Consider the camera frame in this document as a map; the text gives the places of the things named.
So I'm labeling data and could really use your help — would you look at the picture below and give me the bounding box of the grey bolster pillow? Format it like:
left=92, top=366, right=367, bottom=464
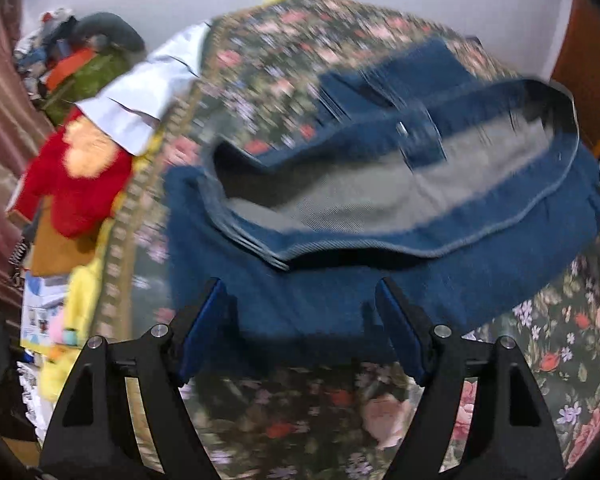
left=72, top=11, right=147, bottom=54

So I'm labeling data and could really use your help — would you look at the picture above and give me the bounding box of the orange box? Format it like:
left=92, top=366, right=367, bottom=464
left=45, top=47, right=99, bottom=89

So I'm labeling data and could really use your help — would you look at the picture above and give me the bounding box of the red plush toy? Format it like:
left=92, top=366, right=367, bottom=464
left=11, top=107, right=133, bottom=241

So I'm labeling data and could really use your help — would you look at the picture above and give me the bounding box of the blue denim jacket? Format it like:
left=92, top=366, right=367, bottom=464
left=162, top=35, right=600, bottom=367

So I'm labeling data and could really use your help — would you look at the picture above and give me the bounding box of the pile of books and papers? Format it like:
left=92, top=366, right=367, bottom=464
left=19, top=270, right=77, bottom=358

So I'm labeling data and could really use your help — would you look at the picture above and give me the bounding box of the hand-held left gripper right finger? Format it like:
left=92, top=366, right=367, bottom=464
left=374, top=277, right=566, bottom=480

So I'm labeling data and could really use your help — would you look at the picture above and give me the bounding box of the wooden bedside table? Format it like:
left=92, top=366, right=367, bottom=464
left=30, top=205, right=99, bottom=279

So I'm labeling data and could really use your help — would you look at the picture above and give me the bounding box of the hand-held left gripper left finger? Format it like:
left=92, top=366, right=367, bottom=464
left=40, top=277, right=229, bottom=480

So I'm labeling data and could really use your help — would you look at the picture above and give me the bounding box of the white shirt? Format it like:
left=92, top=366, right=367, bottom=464
left=74, top=20, right=215, bottom=157

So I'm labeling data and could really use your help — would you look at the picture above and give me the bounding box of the wooden wardrobe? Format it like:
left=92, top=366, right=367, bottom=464
left=550, top=0, right=600, bottom=161

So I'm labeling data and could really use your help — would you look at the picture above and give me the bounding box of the floral bed blanket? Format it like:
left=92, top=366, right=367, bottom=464
left=90, top=0, right=600, bottom=480

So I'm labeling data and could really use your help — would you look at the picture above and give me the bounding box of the striped brown curtain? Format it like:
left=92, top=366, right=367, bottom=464
left=0, top=0, right=56, bottom=311

